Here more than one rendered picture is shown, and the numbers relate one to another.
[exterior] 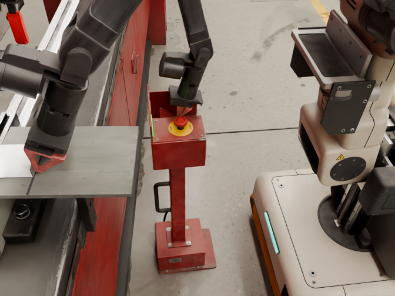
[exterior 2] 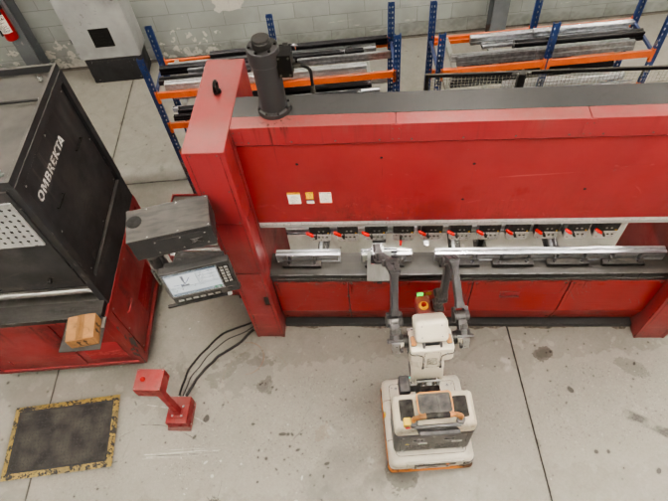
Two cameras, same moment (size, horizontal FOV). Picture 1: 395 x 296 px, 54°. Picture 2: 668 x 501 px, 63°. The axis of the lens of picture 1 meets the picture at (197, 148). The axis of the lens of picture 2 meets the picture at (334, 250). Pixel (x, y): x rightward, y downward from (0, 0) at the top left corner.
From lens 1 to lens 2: 354 cm
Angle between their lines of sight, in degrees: 60
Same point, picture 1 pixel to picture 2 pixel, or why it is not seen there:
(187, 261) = not seen: hidden behind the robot
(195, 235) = not seen: hidden behind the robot
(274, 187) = (445, 381)
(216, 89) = (573, 376)
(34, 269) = (358, 268)
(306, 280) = (392, 385)
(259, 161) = (494, 399)
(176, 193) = not seen: hidden behind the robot
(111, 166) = (376, 275)
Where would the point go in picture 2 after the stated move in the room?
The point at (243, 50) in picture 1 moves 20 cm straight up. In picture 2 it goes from (645, 406) to (655, 397)
